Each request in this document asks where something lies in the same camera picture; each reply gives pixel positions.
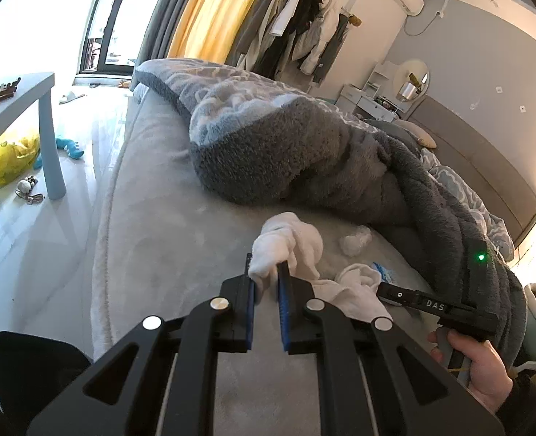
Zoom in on blue white plastic wrapper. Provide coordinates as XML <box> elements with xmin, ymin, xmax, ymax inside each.
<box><xmin>372</xmin><ymin>262</ymin><xmax>394</xmax><ymax>284</ymax></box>

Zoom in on white sock pile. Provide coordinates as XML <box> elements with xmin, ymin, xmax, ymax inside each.
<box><xmin>248</xmin><ymin>211</ymin><xmax>390</xmax><ymax>323</ymax></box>

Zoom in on person's right hand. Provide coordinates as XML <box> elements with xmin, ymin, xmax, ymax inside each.
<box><xmin>447</xmin><ymin>330</ymin><xmax>513</xmax><ymax>413</ymax></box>

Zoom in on blue patterned bed sheet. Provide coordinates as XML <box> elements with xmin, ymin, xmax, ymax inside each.
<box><xmin>421</xmin><ymin>148</ymin><xmax>515</xmax><ymax>263</ymax></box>

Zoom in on grey bed sheet mattress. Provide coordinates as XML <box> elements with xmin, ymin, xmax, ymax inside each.
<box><xmin>90</xmin><ymin>82</ymin><xmax>438</xmax><ymax>436</ymax></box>

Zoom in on grey upholstered headboard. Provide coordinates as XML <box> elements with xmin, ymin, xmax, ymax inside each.
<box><xmin>405</xmin><ymin>96</ymin><xmax>536</xmax><ymax>246</ymax></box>

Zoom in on beige pillow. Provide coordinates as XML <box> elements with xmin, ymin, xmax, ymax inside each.
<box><xmin>393</xmin><ymin>119</ymin><xmax>437</xmax><ymax>150</ymax></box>

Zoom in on dark grey fluffy blanket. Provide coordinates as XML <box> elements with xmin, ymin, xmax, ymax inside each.
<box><xmin>133</xmin><ymin>58</ymin><xmax>527</xmax><ymax>364</ymax></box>

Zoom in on white vanity desk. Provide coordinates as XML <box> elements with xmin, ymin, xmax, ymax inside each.
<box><xmin>335</xmin><ymin>61</ymin><xmax>411</xmax><ymax>122</ymax></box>

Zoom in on round vanity mirror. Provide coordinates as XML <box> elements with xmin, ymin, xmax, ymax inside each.
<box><xmin>392</xmin><ymin>59</ymin><xmax>430</xmax><ymax>102</ymax></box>

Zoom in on teal plush toy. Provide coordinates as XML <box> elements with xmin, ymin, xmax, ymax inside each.
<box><xmin>32</xmin><ymin>138</ymin><xmax>85</xmax><ymax>170</ymax></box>

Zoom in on keys with white ball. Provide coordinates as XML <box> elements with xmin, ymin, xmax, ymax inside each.
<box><xmin>15</xmin><ymin>175</ymin><xmax>44</xmax><ymax>205</ymax></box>

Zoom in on yellow plastic bag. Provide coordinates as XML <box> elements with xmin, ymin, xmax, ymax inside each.
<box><xmin>0</xmin><ymin>134</ymin><xmax>40</xmax><ymax>187</ymax></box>

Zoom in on hanging clothes rack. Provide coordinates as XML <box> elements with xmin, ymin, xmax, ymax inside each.
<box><xmin>228</xmin><ymin>0</ymin><xmax>362</xmax><ymax>89</ymax></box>

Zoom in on grey curtain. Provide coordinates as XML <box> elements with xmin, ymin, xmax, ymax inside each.
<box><xmin>135</xmin><ymin>0</ymin><xmax>188</xmax><ymax>67</ymax></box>

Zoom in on black framed window door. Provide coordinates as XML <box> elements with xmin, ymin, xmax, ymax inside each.
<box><xmin>78</xmin><ymin>0</ymin><xmax>131</xmax><ymax>76</ymax></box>

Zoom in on yellow curtain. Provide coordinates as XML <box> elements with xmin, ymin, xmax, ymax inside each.
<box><xmin>167</xmin><ymin>0</ymin><xmax>254</xmax><ymax>63</ymax></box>

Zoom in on light blue side table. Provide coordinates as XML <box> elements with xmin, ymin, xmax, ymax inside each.
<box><xmin>0</xmin><ymin>72</ymin><xmax>66</xmax><ymax>200</ymax></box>

